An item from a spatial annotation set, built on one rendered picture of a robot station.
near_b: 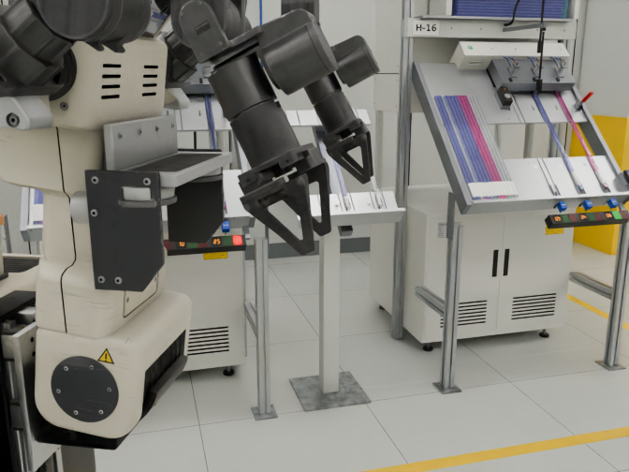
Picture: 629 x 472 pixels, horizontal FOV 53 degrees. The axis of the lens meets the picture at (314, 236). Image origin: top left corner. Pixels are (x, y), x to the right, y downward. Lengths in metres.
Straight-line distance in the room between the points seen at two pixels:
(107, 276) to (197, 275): 1.53
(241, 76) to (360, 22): 3.54
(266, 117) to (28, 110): 0.27
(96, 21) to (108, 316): 0.42
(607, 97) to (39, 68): 4.21
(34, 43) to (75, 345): 0.43
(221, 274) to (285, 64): 1.82
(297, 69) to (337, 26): 3.49
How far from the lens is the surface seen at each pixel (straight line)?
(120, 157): 0.88
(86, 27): 0.70
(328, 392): 2.45
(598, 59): 4.79
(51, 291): 0.96
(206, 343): 2.51
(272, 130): 0.65
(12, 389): 1.15
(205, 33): 0.66
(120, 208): 0.85
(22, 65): 0.76
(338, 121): 1.07
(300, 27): 0.65
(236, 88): 0.66
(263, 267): 2.12
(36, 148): 0.96
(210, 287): 2.43
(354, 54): 1.07
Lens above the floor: 1.16
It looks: 14 degrees down
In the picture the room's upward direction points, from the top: straight up
